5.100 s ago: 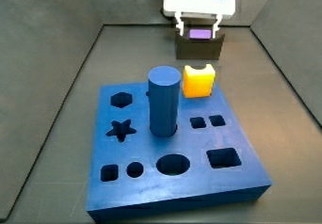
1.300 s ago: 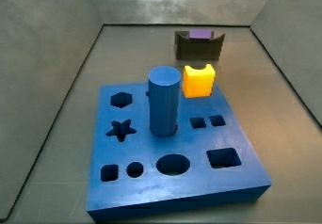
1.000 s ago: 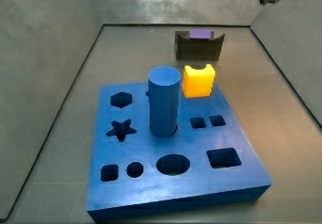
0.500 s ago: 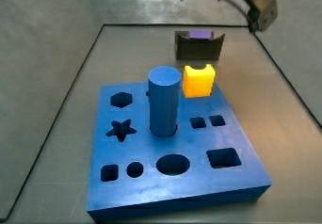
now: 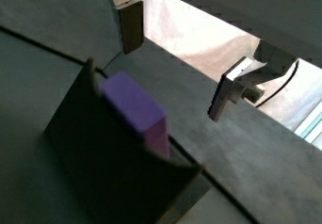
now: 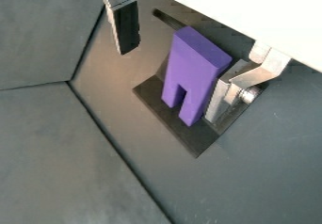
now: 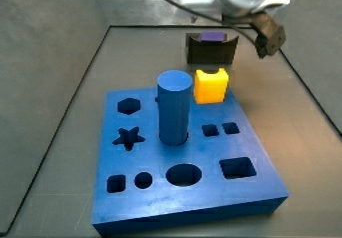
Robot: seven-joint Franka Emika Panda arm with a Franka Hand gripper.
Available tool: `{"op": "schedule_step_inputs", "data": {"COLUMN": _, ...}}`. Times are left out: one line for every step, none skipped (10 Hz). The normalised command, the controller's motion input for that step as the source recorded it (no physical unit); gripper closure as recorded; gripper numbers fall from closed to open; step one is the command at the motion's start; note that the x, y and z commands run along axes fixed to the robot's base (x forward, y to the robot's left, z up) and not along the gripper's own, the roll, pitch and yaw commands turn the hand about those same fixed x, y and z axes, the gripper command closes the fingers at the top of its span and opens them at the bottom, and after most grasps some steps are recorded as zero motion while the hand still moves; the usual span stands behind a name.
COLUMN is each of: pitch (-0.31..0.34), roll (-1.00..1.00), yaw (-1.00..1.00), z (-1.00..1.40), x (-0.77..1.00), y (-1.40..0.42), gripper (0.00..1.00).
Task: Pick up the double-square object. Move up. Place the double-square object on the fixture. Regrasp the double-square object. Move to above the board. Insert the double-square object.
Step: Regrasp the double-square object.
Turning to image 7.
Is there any black cable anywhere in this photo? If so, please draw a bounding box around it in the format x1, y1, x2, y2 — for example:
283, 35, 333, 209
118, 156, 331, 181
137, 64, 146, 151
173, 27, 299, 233
137, 0, 264, 50

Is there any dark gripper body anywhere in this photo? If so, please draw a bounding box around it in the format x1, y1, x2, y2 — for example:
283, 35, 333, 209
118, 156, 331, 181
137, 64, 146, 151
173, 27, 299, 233
251, 12, 285, 58

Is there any blue shape-sorter board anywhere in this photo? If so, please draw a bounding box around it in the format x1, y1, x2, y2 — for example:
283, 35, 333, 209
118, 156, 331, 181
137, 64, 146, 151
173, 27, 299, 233
90, 88, 288, 238

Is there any purple double-square block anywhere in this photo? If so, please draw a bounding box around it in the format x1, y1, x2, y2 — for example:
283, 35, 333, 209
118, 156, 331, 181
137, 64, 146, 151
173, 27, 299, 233
200, 31, 225, 42

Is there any black curved stand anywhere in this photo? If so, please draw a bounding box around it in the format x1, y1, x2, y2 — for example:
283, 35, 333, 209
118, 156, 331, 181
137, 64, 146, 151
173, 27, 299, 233
185, 32, 238, 64

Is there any yellow notched block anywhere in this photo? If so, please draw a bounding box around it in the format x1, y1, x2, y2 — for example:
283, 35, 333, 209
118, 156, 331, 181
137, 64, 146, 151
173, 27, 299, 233
193, 68, 229, 104

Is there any blue cylinder peg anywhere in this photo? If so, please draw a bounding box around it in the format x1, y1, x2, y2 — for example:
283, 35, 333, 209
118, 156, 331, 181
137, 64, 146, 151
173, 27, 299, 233
156, 70, 192, 146

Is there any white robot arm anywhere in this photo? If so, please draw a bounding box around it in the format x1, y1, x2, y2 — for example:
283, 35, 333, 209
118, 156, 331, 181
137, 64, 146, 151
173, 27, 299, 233
173, 0, 291, 58

